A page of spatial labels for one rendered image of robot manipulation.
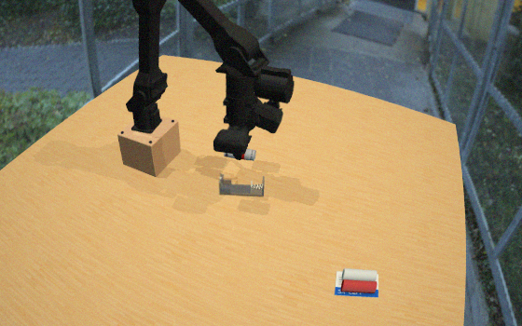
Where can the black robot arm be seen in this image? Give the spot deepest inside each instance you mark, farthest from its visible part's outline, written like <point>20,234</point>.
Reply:
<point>236,47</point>

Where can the white and red battery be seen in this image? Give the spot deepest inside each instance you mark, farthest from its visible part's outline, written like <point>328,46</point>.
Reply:
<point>249,155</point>

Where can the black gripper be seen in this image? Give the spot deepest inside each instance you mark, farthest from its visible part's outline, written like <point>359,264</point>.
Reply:
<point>234,140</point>

